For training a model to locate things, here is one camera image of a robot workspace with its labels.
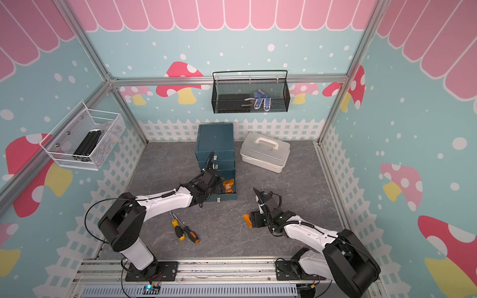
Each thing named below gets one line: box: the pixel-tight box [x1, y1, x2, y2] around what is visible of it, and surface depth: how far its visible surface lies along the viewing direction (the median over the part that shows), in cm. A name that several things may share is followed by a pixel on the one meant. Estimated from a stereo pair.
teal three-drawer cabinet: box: [195, 122, 238, 202], surface depth 95 cm
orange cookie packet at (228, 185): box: [222, 178, 235, 194], surface depth 99 cm
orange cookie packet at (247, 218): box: [242, 213, 253, 229], surface depth 90 cm
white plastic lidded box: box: [239, 131, 291, 174], surface depth 104 cm
